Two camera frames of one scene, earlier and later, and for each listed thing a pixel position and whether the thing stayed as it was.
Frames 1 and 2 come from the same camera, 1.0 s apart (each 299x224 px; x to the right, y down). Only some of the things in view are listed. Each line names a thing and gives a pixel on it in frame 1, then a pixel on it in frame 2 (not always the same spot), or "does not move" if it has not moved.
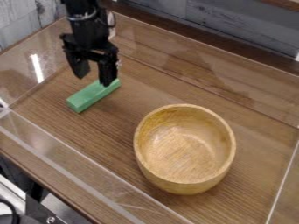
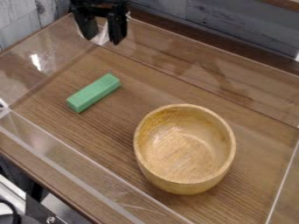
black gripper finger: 79,53 → 88,24
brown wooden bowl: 184,148 does not move
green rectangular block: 90,94 does not move
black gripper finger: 107,61 → 116,22
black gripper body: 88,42 → 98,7
